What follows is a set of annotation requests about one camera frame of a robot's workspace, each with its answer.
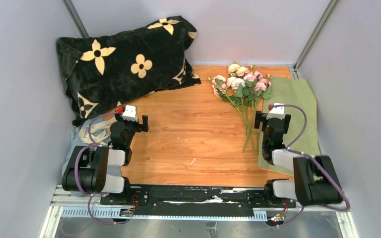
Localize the green and peach wrapping paper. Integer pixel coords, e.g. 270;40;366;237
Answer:
257;76;320;177

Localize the pink fake flower stem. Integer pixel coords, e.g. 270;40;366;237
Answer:
226;61;259;152
229;77;257;154
243;70;273;155
208;75;256;143

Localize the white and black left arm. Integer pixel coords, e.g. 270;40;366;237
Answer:
62;110;149;205

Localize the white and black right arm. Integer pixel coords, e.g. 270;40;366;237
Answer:
254;111;343;207

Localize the light blue cloth bag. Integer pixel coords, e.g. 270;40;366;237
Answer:
62;126;121;177

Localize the black floral pillow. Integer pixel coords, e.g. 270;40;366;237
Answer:
56;15;201;127

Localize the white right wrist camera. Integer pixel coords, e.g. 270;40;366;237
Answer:
266;103;285;119

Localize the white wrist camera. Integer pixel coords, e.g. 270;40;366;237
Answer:
266;103;285;119
121;105;138;122

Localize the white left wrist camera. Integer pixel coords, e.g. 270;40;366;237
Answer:
121;105;138;122

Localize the cream ribbon strap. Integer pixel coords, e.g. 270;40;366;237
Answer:
78;116;118;145

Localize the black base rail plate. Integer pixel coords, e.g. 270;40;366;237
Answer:
100;184;296;218

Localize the aluminium frame rail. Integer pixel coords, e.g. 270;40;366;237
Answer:
40;184;358;238

